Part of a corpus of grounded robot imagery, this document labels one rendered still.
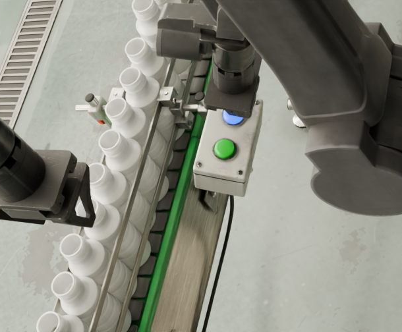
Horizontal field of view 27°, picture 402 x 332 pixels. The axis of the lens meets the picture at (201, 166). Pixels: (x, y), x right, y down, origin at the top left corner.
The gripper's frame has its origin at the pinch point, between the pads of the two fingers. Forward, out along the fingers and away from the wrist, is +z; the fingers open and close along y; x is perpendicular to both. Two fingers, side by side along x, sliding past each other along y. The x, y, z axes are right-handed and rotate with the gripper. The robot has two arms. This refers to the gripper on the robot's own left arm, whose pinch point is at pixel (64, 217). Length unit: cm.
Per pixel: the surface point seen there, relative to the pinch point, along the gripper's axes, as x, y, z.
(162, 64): 41, -12, 28
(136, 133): 27.6, -12.9, 27.9
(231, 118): 30.3, 2.6, 27.8
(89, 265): 4.9, -13.4, 27.2
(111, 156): 21.9, -14.4, 25.3
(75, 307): -1.6, -13.7, 27.2
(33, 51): 132, -145, 140
